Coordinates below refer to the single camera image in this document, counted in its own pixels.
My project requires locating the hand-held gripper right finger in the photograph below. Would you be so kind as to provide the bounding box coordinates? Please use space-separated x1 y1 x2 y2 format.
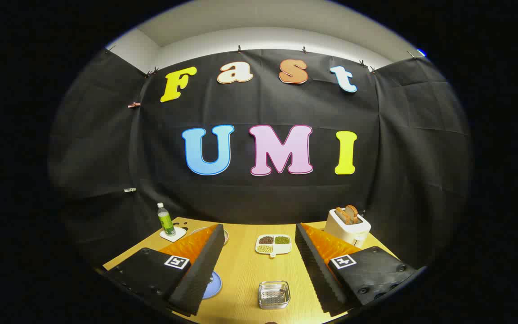
295 223 417 317

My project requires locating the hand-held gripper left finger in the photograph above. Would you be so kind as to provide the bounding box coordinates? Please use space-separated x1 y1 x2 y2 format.
106 224 226 317

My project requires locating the white divided tray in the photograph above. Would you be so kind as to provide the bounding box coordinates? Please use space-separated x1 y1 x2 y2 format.
255 234 292 258

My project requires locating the beige food plate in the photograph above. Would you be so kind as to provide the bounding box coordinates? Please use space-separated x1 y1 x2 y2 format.
190 226 229 246

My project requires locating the white square coaster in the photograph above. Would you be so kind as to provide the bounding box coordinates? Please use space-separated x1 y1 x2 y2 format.
160 226 187 243

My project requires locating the blue plate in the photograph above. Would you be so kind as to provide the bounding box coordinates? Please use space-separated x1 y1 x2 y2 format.
202 270 223 300

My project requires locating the green plastic bottle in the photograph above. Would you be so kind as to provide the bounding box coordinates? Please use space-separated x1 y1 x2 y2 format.
157 202 176 237

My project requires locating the metal wire basket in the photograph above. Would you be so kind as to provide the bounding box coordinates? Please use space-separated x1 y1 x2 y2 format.
258 281 290 310

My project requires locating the white toaster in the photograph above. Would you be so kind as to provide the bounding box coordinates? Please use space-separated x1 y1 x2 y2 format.
324 208 371 248

